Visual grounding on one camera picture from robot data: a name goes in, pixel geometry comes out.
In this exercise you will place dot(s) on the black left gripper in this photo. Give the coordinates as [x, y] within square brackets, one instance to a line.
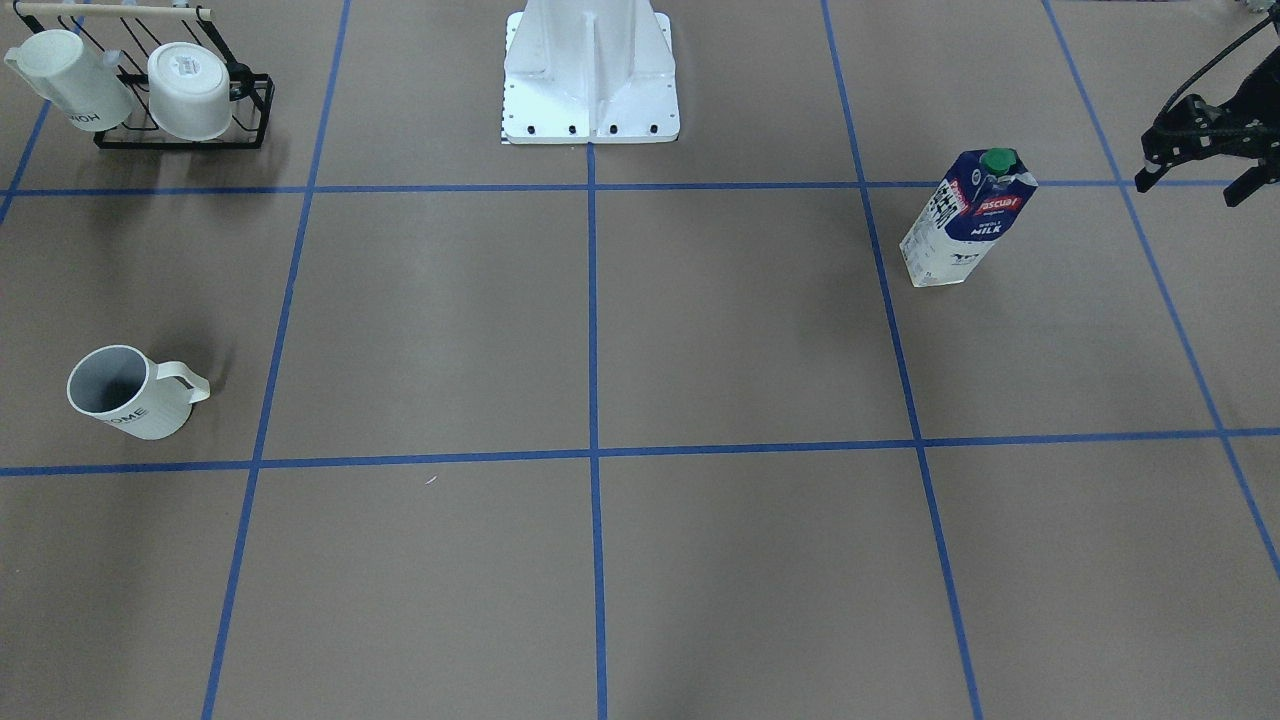
[1243, 107]

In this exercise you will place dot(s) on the blue white milk carton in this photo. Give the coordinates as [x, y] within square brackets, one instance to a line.
[975, 204]

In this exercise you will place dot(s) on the white mug grey inside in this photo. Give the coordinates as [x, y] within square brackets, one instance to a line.
[121, 387]

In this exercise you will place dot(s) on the white upside-down mug on rack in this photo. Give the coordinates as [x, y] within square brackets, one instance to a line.
[189, 91]

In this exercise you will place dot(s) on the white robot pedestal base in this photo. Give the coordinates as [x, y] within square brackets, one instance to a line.
[589, 72]

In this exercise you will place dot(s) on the black wire mug rack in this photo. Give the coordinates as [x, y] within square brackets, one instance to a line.
[140, 76]

